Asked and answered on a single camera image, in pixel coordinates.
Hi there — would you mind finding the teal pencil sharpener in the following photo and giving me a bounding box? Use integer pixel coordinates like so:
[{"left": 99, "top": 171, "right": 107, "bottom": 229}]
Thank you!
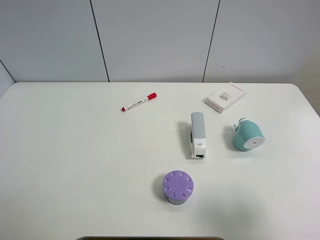
[{"left": 232, "top": 117, "right": 265, "bottom": 152}]

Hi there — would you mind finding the red whiteboard marker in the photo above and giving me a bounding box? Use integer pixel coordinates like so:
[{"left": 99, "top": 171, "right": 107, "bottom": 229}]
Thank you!
[{"left": 121, "top": 92, "right": 157, "bottom": 112}]

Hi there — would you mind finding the purple lidded jar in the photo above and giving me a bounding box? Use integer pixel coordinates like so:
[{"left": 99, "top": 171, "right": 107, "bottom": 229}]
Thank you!
[{"left": 162, "top": 170, "right": 194, "bottom": 205}]

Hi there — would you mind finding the white grey stapler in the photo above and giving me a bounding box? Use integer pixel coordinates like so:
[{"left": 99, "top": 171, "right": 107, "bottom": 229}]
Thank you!
[{"left": 186, "top": 112, "right": 207, "bottom": 159}]

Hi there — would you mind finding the white card box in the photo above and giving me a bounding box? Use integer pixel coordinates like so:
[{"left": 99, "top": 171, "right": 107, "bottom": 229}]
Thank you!
[{"left": 204, "top": 82, "right": 247, "bottom": 114}]

